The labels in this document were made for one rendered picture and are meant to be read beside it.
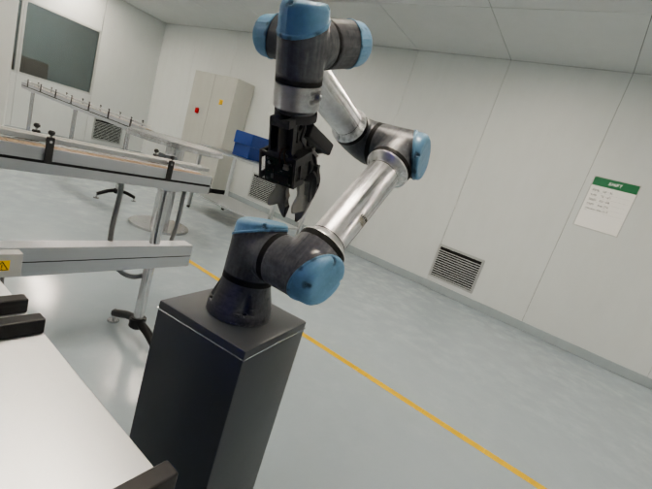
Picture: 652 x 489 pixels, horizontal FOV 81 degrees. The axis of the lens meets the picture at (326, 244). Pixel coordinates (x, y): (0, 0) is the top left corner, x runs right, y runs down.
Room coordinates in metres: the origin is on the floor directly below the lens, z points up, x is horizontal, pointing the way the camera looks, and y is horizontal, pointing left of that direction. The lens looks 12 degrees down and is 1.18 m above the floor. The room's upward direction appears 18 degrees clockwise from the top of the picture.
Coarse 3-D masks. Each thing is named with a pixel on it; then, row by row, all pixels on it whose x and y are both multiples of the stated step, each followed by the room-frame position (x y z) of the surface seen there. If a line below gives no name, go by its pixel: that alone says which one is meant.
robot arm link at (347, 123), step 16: (272, 16) 0.74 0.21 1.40; (256, 32) 0.75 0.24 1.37; (272, 32) 0.73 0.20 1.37; (256, 48) 0.77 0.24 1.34; (272, 48) 0.74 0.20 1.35; (336, 80) 0.88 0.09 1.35; (336, 96) 0.88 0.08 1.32; (320, 112) 0.91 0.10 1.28; (336, 112) 0.91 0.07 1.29; (352, 112) 0.95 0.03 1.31; (336, 128) 0.97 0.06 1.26; (352, 128) 0.98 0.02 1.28; (368, 128) 1.01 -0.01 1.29; (352, 144) 1.01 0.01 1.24
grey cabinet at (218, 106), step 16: (208, 80) 7.21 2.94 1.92; (224, 80) 6.97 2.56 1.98; (240, 80) 6.83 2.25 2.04; (192, 96) 7.39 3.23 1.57; (208, 96) 7.15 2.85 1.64; (224, 96) 6.92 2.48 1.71; (240, 96) 6.91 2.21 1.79; (192, 112) 7.34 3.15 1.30; (208, 112) 7.10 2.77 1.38; (224, 112) 6.87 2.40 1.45; (240, 112) 6.98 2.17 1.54; (192, 128) 7.28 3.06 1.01; (208, 128) 7.05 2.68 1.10; (224, 128) 6.82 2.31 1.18; (240, 128) 7.05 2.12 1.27; (208, 144) 7.00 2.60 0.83; (224, 144) 6.84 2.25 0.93; (192, 160) 7.17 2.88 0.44; (208, 160) 6.94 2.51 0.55; (224, 160) 6.91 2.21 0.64; (224, 176) 6.98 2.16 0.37; (224, 192) 7.09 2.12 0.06
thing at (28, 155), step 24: (0, 144) 1.21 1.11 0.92; (24, 144) 1.27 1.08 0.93; (48, 144) 1.31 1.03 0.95; (72, 144) 1.40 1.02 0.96; (0, 168) 1.21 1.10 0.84; (24, 168) 1.27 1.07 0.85; (48, 168) 1.33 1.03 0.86; (72, 168) 1.39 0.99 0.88; (96, 168) 1.46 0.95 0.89; (120, 168) 1.54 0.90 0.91; (144, 168) 1.62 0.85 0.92; (168, 168) 1.71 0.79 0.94; (192, 168) 1.86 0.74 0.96
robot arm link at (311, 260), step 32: (384, 128) 1.01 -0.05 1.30; (384, 160) 0.93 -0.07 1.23; (416, 160) 0.94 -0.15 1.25; (352, 192) 0.87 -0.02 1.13; (384, 192) 0.90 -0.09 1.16; (320, 224) 0.81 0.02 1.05; (352, 224) 0.82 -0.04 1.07; (288, 256) 0.73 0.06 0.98; (320, 256) 0.72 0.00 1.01; (288, 288) 0.71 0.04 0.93; (320, 288) 0.73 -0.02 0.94
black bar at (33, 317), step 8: (0, 320) 0.39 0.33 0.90; (8, 320) 0.39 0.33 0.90; (16, 320) 0.40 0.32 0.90; (24, 320) 0.40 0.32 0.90; (32, 320) 0.41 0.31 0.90; (40, 320) 0.41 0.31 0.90; (0, 328) 0.38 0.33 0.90; (8, 328) 0.39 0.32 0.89; (16, 328) 0.40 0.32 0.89; (24, 328) 0.40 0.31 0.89; (32, 328) 0.41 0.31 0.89; (40, 328) 0.42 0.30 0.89; (0, 336) 0.38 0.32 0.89; (8, 336) 0.39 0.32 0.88; (16, 336) 0.40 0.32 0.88
